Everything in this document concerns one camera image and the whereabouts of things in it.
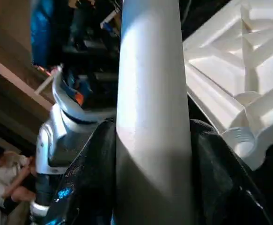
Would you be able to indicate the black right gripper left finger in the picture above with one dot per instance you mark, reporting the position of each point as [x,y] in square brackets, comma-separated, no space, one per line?
[89,187]

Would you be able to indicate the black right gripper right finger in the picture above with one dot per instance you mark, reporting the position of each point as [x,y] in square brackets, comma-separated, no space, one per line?
[225,187]

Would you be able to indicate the white plastic table leg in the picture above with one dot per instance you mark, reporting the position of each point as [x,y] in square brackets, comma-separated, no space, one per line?
[150,117]

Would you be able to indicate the white plastic table top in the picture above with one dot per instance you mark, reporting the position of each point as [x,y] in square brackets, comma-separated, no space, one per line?
[220,70]

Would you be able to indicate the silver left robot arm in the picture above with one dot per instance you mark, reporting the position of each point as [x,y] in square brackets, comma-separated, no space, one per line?
[56,140]

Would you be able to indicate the seated person white shirt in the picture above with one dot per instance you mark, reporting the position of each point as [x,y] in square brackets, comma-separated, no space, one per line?
[0,173]

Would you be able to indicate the blue fabric object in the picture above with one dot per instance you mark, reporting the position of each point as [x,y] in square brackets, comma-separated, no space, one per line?
[42,28]

